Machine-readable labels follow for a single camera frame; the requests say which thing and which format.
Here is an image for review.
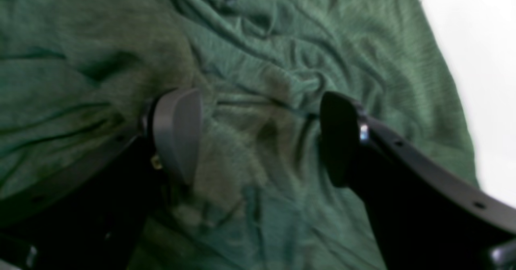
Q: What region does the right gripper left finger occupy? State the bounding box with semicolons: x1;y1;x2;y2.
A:
0;88;203;270

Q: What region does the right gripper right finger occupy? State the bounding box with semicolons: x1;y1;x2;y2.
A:
320;92;516;270

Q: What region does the dark green t-shirt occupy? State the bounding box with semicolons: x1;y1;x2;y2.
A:
0;0;478;270

